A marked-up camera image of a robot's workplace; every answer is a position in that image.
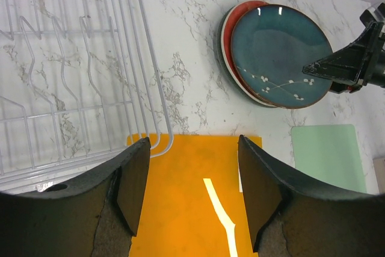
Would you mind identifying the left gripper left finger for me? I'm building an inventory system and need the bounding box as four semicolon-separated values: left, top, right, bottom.
1;138;150;256

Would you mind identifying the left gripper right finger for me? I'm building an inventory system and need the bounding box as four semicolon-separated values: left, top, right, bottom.
238;136;384;256

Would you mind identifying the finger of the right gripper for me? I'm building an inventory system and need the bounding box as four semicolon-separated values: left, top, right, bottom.
302;22;376;93

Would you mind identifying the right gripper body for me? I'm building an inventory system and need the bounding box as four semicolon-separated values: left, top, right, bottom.
360;1;384;88

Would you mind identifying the dark teal branch plate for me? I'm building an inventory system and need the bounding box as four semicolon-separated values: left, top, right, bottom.
230;4;333;109

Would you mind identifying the red floral plate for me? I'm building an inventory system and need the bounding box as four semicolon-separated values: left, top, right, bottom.
221;0;274;106

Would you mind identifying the grey-blue plate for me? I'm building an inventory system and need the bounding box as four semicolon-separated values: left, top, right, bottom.
213;10;277;108

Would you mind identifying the white label sticker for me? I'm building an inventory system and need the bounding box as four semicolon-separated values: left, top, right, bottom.
238;164;243;193

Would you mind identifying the mint green cutting mat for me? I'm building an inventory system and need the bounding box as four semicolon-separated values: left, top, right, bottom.
291;125;367;193

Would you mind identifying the orange cutting mat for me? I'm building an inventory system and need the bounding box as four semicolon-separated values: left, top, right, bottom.
130;134;254;256

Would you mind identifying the white wire dish rack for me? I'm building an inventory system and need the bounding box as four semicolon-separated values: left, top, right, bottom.
1;0;174;194

